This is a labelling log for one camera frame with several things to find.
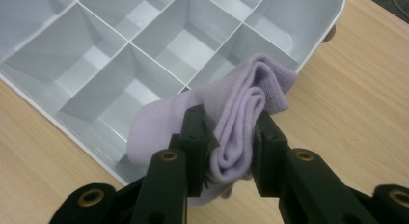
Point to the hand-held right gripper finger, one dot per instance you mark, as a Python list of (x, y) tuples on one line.
[(273, 159)]

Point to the purple ankle sock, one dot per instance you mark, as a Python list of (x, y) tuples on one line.
[(238, 98)]

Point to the white compartment storage box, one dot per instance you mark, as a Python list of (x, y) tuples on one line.
[(96, 24)]

